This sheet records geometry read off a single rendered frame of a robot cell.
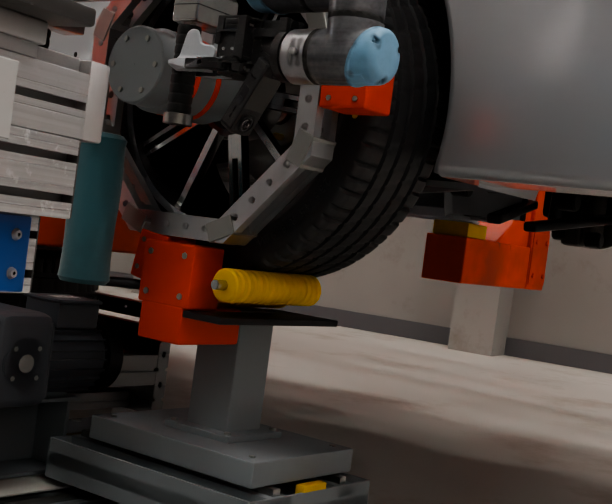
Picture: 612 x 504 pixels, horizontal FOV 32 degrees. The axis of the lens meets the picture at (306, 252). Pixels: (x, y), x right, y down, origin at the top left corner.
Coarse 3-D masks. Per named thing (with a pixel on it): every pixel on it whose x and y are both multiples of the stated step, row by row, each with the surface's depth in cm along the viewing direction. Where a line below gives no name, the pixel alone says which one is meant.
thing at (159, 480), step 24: (48, 456) 204; (72, 456) 200; (96, 456) 196; (120, 456) 200; (144, 456) 198; (72, 480) 200; (96, 480) 196; (120, 480) 192; (144, 480) 189; (168, 480) 185; (192, 480) 189; (216, 480) 187; (312, 480) 198; (336, 480) 197; (360, 480) 204
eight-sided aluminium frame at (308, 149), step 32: (128, 0) 196; (160, 0) 200; (96, 32) 200; (320, 128) 171; (128, 160) 200; (288, 160) 172; (320, 160) 172; (128, 192) 193; (256, 192) 176; (288, 192) 177; (128, 224) 193; (160, 224) 188; (192, 224) 183; (224, 224) 179; (256, 224) 181
